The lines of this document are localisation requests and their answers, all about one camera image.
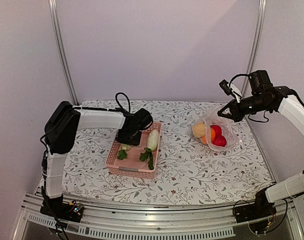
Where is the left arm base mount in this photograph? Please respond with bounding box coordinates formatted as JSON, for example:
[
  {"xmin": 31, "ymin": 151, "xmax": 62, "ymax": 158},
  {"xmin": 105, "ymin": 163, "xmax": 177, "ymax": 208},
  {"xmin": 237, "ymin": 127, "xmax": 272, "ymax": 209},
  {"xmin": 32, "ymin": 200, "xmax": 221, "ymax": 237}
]
[{"xmin": 40, "ymin": 195, "xmax": 84, "ymax": 223}]

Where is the orange tangerine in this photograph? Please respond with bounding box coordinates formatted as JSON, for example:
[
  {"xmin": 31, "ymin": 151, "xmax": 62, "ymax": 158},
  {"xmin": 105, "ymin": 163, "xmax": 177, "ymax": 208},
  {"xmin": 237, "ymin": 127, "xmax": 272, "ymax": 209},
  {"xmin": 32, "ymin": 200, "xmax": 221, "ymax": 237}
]
[{"xmin": 200, "ymin": 128, "xmax": 216, "ymax": 145}]

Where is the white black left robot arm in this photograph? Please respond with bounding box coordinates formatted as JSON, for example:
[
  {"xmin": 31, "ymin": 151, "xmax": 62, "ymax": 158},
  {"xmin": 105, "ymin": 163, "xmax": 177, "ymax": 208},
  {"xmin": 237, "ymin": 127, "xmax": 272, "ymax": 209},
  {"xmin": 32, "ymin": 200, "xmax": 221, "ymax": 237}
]
[{"xmin": 40, "ymin": 101, "xmax": 153, "ymax": 217}]

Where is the yellow peach fruit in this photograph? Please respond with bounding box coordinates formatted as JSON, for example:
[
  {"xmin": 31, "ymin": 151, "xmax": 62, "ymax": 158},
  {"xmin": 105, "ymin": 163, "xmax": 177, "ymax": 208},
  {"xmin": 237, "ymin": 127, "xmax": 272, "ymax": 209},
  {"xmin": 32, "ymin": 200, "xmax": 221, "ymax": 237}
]
[{"xmin": 192, "ymin": 121, "xmax": 206, "ymax": 138}]

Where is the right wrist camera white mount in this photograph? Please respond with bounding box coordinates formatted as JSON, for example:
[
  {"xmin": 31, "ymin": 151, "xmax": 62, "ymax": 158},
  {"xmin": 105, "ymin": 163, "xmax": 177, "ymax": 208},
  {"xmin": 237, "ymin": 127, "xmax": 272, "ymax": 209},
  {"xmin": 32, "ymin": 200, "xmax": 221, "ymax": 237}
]
[{"xmin": 219, "ymin": 79, "xmax": 243, "ymax": 103}]

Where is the left aluminium frame post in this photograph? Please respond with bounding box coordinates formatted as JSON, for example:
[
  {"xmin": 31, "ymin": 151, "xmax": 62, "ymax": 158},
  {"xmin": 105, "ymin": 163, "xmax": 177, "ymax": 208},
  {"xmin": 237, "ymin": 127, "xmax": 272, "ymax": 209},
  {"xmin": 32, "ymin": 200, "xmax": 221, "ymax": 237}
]
[{"xmin": 48, "ymin": 0, "xmax": 79, "ymax": 105}]

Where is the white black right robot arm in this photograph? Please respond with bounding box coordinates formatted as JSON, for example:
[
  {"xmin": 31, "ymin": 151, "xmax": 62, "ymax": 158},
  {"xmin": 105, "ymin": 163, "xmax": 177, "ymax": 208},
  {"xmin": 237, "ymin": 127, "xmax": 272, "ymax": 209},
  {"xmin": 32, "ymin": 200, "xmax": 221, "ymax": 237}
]
[{"xmin": 217, "ymin": 70, "xmax": 304, "ymax": 218}]

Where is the pink plastic basket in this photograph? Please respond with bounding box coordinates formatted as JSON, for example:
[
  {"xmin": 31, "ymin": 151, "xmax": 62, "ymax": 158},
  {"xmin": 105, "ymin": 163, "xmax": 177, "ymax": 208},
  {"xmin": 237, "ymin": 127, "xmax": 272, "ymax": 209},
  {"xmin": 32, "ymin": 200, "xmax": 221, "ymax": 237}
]
[{"xmin": 106, "ymin": 122, "xmax": 162, "ymax": 179}]

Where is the right aluminium frame post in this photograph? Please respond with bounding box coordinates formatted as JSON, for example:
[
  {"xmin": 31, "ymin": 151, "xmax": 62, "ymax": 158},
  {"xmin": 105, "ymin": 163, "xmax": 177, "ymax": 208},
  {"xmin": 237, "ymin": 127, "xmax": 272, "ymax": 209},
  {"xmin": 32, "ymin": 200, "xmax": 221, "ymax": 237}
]
[{"xmin": 245, "ymin": 0, "xmax": 267, "ymax": 73}]

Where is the red apple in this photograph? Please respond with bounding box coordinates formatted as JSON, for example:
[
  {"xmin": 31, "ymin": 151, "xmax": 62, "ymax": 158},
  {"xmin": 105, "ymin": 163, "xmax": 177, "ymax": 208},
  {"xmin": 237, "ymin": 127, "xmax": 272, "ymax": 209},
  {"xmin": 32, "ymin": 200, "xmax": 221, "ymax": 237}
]
[{"xmin": 211, "ymin": 124, "xmax": 222, "ymax": 137}]

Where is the white eggplant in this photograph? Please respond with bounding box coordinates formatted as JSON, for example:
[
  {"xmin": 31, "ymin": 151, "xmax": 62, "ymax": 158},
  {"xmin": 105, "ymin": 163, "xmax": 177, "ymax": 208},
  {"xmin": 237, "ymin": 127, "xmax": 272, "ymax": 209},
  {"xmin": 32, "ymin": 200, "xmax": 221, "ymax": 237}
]
[{"xmin": 147, "ymin": 129, "xmax": 159, "ymax": 152}]

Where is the clear zip top bag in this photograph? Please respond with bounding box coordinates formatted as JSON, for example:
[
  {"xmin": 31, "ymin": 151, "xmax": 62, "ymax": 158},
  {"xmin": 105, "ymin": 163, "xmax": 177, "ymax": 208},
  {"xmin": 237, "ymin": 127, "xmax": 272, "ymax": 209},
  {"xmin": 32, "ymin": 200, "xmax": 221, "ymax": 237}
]
[{"xmin": 191, "ymin": 106, "xmax": 238, "ymax": 152}]

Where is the floral patterned table mat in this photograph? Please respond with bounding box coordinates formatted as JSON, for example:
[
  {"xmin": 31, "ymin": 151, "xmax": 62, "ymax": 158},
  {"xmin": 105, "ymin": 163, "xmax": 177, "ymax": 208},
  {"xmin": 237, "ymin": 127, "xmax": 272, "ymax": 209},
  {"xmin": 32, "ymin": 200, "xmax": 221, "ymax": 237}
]
[{"xmin": 63, "ymin": 100, "xmax": 274, "ymax": 205}]

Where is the red pomegranate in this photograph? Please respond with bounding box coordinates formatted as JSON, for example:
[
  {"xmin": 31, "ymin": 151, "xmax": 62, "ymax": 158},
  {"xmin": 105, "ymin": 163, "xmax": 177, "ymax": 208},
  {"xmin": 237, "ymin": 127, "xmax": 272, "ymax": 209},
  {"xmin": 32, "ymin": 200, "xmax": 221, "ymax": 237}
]
[{"xmin": 212, "ymin": 135, "xmax": 227, "ymax": 147}]

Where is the pale ridged gourd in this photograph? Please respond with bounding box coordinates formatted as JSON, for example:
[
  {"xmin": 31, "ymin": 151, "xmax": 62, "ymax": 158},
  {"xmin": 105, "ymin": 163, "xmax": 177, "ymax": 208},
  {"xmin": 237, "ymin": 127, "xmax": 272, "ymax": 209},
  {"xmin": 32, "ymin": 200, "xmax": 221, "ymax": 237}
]
[{"xmin": 121, "ymin": 144, "xmax": 132, "ymax": 152}]

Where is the aluminium front rail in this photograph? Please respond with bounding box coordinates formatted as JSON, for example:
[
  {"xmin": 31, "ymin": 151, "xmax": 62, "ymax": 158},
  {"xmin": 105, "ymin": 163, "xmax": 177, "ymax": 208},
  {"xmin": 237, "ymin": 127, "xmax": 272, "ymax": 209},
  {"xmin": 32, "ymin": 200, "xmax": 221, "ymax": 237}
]
[{"xmin": 12, "ymin": 192, "xmax": 304, "ymax": 240}]

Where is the aluminium frame post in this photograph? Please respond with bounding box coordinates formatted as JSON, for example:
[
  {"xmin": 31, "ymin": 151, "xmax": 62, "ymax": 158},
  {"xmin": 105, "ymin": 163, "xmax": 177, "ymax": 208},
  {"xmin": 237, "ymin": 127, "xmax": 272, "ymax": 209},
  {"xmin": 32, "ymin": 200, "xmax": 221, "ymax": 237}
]
[
  {"xmin": 245, "ymin": 0, "xmax": 267, "ymax": 73},
  {"xmin": 48, "ymin": 0, "xmax": 79, "ymax": 105}
]

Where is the green leafy vegetable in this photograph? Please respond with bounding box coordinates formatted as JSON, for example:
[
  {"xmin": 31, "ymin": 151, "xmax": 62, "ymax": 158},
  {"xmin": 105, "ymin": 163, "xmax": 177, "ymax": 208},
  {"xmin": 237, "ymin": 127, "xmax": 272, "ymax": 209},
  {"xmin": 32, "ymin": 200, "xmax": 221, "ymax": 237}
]
[
  {"xmin": 117, "ymin": 149, "xmax": 127, "ymax": 160},
  {"xmin": 139, "ymin": 147, "xmax": 154, "ymax": 170}
]

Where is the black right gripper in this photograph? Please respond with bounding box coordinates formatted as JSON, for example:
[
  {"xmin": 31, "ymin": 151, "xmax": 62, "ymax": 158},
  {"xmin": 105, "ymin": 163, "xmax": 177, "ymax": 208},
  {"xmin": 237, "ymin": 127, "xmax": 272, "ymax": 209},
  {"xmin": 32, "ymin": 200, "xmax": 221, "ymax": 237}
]
[{"xmin": 217, "ymin": 93, "xmax": 271, "ymax": 122}]

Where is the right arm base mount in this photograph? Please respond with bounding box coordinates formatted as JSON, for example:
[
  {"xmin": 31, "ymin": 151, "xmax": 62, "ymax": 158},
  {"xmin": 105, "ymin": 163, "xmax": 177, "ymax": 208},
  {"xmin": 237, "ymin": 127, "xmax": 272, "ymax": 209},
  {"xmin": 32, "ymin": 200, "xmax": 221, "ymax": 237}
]
[{"xmin": 232, "ymin": 188, "xmax": 288, "ymax": 236}]

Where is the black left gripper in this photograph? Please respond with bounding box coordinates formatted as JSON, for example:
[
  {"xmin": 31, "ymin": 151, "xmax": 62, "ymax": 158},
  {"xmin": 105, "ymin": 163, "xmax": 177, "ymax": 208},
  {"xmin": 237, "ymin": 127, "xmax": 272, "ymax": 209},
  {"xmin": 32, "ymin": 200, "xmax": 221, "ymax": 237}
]
[{"xmin": 117, "ymin": 129, "xmax": 142, "ymax": 146}]

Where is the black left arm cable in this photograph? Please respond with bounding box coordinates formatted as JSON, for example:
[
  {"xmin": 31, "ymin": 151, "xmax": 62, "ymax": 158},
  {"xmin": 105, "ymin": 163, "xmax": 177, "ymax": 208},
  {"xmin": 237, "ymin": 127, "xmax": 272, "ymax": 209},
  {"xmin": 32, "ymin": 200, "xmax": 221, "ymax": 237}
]
[{"xmin": 115, "ymin": 92, "xmax": 131, "ymax": 115}]

